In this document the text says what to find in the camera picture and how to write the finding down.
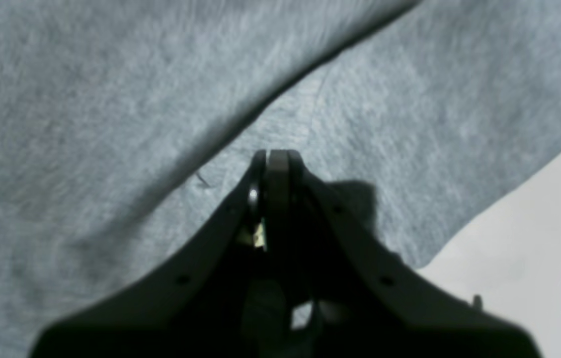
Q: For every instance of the grey t-shirt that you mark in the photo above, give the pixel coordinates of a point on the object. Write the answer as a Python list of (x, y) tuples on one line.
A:
[(123, 123)]

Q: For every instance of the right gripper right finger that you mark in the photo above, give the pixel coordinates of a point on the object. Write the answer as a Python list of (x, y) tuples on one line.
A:
[(367, 302)]

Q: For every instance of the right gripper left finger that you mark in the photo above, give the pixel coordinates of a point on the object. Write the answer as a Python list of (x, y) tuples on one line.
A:
[(190, 306)]

